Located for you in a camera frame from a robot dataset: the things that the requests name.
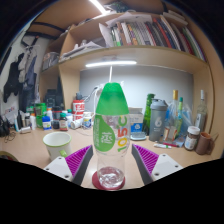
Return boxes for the wooden shelf unit with books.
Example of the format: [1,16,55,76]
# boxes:
[39,4,208,79]

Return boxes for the light blue lid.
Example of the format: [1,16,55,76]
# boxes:
[129,131,148,141]

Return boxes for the dark hanging clothes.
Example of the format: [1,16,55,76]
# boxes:
[2,43,39,113]

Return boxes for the clear glass bottle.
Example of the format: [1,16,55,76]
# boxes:
[194,89,208,133]

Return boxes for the white bottle with blue label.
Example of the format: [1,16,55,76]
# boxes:
[41,115,53,131]

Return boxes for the red and white canister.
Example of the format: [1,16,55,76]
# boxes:
[72,99,86,122]

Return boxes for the grey shaker bottle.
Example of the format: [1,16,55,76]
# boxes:
[148,98,169,142]

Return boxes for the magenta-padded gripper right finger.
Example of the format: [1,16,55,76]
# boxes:
[131,143,184,186]

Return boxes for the gold-capped clear bottle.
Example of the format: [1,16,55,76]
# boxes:
[165,89,179,141]

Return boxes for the white mug with green rim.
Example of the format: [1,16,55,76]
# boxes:
[42,131,73,162]

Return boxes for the ceiling strip light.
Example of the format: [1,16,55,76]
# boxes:
[88,0,108,15]

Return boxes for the green-capped slim bottle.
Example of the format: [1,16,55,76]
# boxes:
[176,96,184,136]

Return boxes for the brown jar with white lid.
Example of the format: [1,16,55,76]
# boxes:
[183,125,201,151]

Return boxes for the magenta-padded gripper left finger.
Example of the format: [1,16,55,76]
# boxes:
[43,144,95,186]

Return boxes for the blue and white box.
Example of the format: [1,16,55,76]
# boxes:
[128,107,144,134]

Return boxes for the brown bottle with green cap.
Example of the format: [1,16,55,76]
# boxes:
[58,112,69,132]

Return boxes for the white light bar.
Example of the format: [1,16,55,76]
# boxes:
[85,60,138,69]

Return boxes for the green glass bottle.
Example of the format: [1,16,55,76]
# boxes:
[142,93,156,136]

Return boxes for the clear green-labelled drink bottle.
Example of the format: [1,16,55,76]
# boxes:
[92,82,130,190]

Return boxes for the green container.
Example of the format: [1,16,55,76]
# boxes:
[34,102,48,128]

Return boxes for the white tube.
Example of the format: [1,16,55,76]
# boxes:
[153,142,173,149]

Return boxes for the flat round red coaster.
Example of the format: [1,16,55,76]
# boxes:
[91,170,127,191]

